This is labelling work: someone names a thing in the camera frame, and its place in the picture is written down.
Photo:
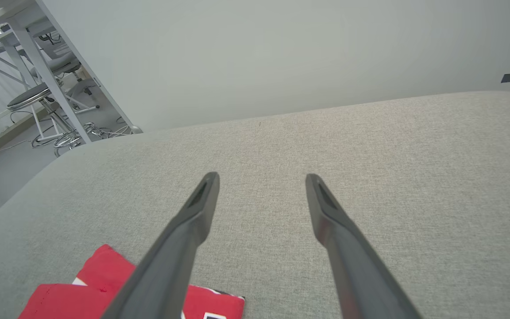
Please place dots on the white partition panel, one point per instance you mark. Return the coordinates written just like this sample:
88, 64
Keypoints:
281, 53

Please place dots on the white table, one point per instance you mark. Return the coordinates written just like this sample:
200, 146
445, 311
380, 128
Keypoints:
40, 66

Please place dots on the red and white basketball jersey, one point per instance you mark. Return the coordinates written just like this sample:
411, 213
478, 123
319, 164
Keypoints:
60, 301

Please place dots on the black chrome bar stool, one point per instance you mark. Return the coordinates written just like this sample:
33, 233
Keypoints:
27, 95

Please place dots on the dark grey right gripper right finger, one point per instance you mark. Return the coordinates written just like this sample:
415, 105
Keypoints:
357, 270

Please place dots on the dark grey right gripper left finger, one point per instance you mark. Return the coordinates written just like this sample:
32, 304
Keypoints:
171, 266

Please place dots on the grey swivel chair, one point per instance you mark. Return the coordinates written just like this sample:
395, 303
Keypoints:
60, 64

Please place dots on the grey metal partition foot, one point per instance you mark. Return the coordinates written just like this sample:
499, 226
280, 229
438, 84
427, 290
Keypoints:
136, 130

